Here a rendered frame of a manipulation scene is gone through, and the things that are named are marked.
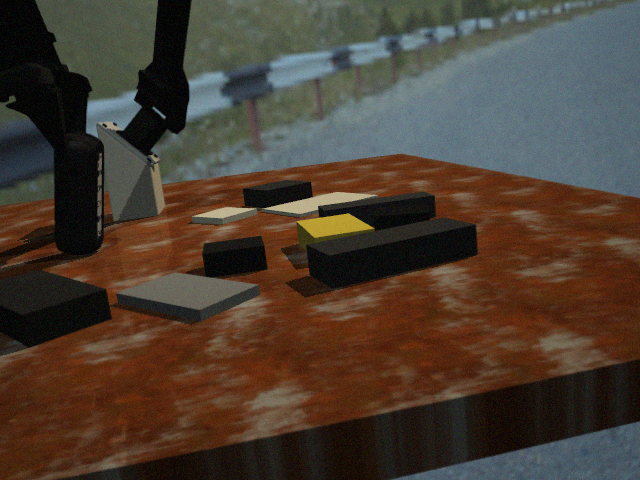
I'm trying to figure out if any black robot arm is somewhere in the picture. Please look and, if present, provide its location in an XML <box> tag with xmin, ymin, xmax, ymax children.
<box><xmin>0</xmin><ymin>0</ymin><xmax>192</xmax><ymax>156</ymax></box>

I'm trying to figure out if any dark grey controller unit with green rocker switches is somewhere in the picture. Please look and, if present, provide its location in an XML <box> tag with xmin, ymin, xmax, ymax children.
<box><xmin>54</xmin><ymin>132</ymin><xmax>104</xmax><ymax>255</ymax></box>

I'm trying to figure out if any yellow box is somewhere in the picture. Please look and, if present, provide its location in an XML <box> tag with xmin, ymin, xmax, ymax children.
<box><xmin>296</xmin><ymin>214</ymin><xmax>375</xmax><ymax>252</ymax></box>

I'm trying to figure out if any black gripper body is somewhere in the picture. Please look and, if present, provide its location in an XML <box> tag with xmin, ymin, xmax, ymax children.
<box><xmin>0</xmin><ymin>22</ymin><xmax>92</xmax><ymax>102</ymax></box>

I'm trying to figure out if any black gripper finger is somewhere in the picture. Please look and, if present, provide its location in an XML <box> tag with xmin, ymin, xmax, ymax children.
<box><xmin>5</xmin><ymin>88</ymin><xmax>67</xmax><ymax>155</ymax></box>
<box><xmin>63</xmin><ymin>92</ymin><xmax>89</xmax><ymax>133</ymax></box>

